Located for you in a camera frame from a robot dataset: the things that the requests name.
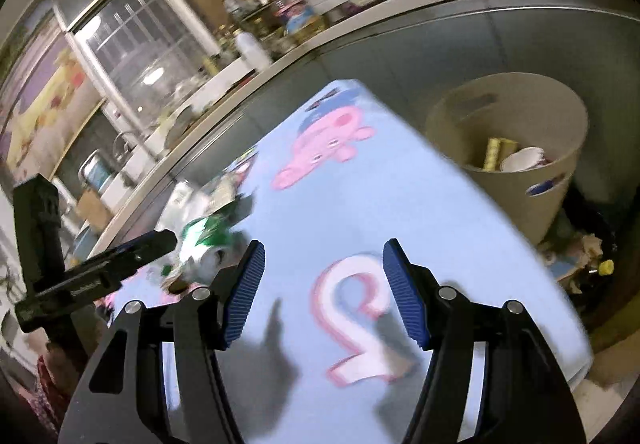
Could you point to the yellow snack packet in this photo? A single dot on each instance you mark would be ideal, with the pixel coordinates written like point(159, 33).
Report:
point(497, 153)

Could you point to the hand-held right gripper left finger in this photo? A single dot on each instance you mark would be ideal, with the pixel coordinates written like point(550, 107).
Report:
point(245, 294)

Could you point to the fruit wall poster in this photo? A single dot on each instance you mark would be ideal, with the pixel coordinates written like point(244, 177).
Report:
point(45, 98)

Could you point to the small wooden cutting board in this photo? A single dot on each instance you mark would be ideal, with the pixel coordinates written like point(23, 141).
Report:
point(92, 209)

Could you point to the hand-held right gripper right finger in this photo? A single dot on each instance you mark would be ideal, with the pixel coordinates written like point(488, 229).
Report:
point(405, 294)

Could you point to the person's left forearm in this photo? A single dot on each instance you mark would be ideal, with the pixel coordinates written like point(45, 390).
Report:
point(47, 389)

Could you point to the steel faucet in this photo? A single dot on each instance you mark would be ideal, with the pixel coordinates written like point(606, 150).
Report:
point(127, 146)

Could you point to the brown snack wrapper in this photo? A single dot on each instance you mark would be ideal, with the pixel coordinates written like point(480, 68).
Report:
point(175, 281)

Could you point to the pink plastic cup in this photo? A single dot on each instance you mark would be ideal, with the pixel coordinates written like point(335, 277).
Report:
point(525, 159)

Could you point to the beige trash bin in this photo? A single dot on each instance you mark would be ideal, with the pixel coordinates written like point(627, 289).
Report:
point(500, 214)

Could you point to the grey kitchen cabinet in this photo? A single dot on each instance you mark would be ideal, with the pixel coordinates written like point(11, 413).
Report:
point(400, 43)

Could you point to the cardboard scraps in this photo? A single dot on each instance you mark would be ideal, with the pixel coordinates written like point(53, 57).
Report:
point(570, 259)

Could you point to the row of sauce bottles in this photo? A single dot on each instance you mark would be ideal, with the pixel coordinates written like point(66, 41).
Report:
point(220, 51)

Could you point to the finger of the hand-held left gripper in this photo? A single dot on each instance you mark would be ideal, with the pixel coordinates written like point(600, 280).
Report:
point(155, 244)

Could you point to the white plastic jug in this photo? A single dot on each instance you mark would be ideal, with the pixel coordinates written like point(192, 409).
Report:
point(252, 51)

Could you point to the yellow cooking oil bottle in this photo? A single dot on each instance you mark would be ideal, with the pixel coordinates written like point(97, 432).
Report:
point(299, 17)

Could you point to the barred window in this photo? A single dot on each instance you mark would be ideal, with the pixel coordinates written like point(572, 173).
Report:
point(145, 43)

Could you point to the blue white container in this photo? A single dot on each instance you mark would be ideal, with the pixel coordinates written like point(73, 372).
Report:
point(95, 171)

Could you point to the blue cartoon printed blanket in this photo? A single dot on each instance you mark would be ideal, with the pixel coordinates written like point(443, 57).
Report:
point(400, 204)

